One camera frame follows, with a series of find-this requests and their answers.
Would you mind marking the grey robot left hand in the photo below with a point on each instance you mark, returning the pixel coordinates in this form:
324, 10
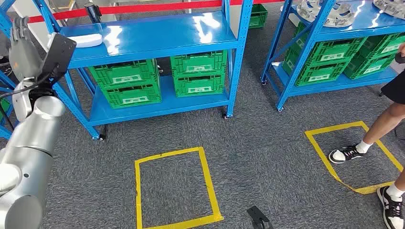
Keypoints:
25, 57

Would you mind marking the white curved shell part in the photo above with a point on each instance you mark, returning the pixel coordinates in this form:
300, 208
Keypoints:
85, 40

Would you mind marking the grey cast metal part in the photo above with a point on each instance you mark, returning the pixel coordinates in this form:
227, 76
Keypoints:
392, 9
338, 19

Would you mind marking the black stanchion post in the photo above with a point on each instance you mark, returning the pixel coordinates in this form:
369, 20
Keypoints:
92, 12

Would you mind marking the person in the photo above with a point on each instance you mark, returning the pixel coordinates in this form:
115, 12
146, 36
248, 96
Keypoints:
379, 123

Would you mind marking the yellow floor tape square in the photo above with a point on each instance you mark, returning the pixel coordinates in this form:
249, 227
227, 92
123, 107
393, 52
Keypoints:
332, 128

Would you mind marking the blue metal shelf rack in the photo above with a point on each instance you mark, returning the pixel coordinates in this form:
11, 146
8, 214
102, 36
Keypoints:
4, 132
152, 34
367, 15

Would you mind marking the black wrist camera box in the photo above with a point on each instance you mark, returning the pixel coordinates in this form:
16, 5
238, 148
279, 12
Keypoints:
60, 55

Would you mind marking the red barrier belt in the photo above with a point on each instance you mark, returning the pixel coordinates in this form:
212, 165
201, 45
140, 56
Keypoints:
158, 7

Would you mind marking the black robot body bracket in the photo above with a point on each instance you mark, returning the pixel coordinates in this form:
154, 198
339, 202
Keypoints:
258, 216

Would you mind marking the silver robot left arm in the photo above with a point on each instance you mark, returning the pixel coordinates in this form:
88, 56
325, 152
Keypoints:
28, 151

